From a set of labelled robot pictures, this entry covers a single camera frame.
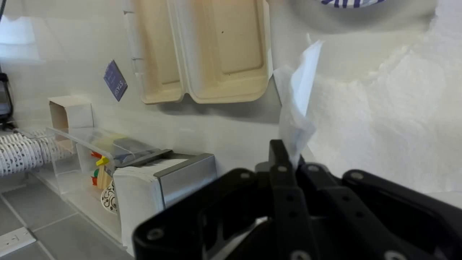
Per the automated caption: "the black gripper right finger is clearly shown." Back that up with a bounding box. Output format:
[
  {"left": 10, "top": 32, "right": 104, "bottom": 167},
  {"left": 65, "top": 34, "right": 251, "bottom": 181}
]
[{"left": 293, "top": 162, "right": 462, "bottom": 260}]

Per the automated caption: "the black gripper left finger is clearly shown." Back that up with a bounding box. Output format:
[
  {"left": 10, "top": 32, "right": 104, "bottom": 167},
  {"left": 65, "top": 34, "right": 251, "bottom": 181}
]
[{"left": 131, "top": 139, "right": 320, "bottom": 260}]

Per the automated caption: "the white napkin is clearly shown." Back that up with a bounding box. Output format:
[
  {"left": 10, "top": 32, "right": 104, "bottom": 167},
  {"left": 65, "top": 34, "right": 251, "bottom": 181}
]
[{"left": 273, "top": 39, "right": 323, "bottom": 168}]

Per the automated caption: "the beige takeaway clamshell container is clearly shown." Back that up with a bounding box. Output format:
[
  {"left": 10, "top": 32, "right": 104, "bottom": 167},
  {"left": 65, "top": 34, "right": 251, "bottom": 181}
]
[{"left": 134, "top": 0, "right": 273, "bottom": 106}]

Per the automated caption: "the white napkin box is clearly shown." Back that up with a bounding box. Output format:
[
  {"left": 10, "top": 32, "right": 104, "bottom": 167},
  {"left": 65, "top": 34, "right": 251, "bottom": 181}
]
[{"left": 113, "top": 151, "right": 219, "bottom": 258}]

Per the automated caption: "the patterned white packet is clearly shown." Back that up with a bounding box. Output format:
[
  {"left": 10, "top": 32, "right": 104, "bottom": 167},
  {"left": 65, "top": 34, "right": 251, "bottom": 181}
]
[{"left": 100, "top": 182, "right": 120, "bottom": 216}]

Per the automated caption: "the yellow packet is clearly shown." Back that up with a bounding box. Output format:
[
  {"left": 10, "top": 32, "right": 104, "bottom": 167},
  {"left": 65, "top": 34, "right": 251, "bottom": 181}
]
[{"left": 94, "top": 155, "right": 111, "bottom": 169}]

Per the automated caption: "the blue patterned paper plate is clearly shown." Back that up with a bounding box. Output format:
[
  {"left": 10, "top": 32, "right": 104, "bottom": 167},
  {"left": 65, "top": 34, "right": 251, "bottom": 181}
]
[{"left": 287, "top": 0, "right": 437, "bottom": 34}]

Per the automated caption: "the purple card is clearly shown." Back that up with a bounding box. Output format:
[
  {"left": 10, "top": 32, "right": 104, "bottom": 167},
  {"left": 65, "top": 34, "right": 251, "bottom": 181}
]
[{"left": 102, "top": 60, "right": 130, "bottom": 103}]

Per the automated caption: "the clear acrylic organizer tray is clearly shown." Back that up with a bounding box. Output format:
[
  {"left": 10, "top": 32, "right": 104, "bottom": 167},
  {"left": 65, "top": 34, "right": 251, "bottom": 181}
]
[{"left": 35, "top": 126, "right": 175, "bottom": 245}]

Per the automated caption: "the small cardboard box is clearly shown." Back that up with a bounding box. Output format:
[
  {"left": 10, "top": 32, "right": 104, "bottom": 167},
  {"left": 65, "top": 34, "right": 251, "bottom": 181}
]
[{"left": 48, "top": 94, "right": 95, "bottom": 135}]

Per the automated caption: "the patterned paper cup stack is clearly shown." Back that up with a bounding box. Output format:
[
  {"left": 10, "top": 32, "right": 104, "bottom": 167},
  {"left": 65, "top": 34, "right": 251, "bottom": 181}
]
[{"left": 0, "top": 130, "right": 56, "bottom": 178}]

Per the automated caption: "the black appliance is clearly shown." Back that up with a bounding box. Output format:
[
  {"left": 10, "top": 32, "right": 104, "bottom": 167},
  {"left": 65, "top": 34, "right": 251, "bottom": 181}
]
[{"left": 0, "top": 71, "right": 16, "bottom": 132}]

